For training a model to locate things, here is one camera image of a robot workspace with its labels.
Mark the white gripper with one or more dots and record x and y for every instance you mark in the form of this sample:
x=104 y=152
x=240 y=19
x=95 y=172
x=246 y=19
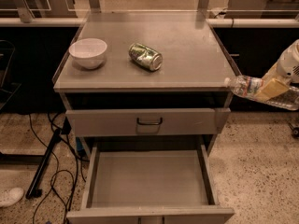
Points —
x=290 y=64

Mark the clear plastic water bottle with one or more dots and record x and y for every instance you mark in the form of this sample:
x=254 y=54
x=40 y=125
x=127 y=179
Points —
x=243 y=86

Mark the grey metal drawer cabinet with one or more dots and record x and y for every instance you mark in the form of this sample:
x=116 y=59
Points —
x=195 y=65

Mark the grey top drawer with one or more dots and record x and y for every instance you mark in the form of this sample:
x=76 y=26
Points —
x=122 y=122

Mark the open grey middle drawer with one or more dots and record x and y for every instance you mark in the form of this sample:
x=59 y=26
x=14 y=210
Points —
x=151 y=187

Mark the black caster wheel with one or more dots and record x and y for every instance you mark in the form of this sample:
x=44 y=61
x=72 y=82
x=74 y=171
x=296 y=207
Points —
x=295 y=130

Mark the crushed green soda can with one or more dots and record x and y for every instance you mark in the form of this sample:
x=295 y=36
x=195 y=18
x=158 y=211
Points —
x=145 y=56

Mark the white ceramic bowl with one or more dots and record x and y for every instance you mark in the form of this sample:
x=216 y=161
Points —
x=89 y=53

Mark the black metal stand leg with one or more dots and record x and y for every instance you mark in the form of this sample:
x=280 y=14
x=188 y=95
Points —
x=34 y=190

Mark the white sneaker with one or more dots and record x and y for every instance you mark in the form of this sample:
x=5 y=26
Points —
x=8 y=197

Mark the black drawer handle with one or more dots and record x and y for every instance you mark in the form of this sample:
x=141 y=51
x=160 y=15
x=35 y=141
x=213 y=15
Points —
x=149 y=122

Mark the white counter rail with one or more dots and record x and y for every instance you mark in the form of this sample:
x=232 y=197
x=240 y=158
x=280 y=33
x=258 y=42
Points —
x=217 y=23

